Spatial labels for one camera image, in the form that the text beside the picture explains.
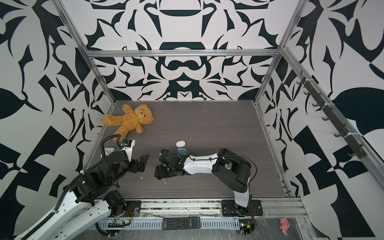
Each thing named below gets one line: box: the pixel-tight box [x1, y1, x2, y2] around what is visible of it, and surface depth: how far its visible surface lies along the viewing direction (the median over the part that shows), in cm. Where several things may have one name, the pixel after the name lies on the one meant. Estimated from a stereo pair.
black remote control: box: [162, 217, 201, 231], surface depth 71 cm
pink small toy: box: [279, 217, 291, 236], surface depth 70 cm
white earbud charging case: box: [176, 140, 186, 148], surface depth 97 cm
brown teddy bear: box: [101, 104, 154, 142], surface depth 101 cm
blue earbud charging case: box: [177, 148, 187, 158], surface depth 93 cm
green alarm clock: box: [104, 147, 116, 157], surface depth 93 cm
